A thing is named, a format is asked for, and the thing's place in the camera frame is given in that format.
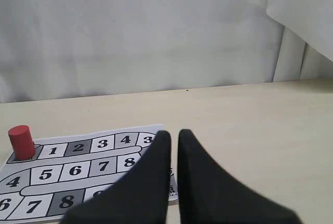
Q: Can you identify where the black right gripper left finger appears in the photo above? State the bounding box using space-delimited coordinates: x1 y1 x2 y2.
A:
61 130 171 223

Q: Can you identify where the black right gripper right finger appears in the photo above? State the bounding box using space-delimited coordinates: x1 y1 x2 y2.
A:
177 129 301 223

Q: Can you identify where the red cylinder game piece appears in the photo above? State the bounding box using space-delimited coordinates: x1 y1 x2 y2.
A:
8 125 35 160

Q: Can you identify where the paper number game board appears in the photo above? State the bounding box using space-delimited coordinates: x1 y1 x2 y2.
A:
1 125 162 223

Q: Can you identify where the white backdrop curtain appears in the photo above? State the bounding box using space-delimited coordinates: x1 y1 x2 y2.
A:
1 0 332 103

